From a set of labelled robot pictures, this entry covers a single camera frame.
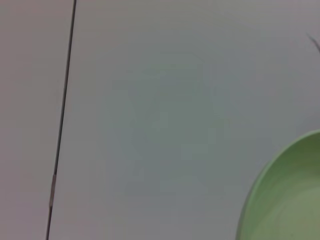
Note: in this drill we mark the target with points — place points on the light green plate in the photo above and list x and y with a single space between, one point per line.
287 195

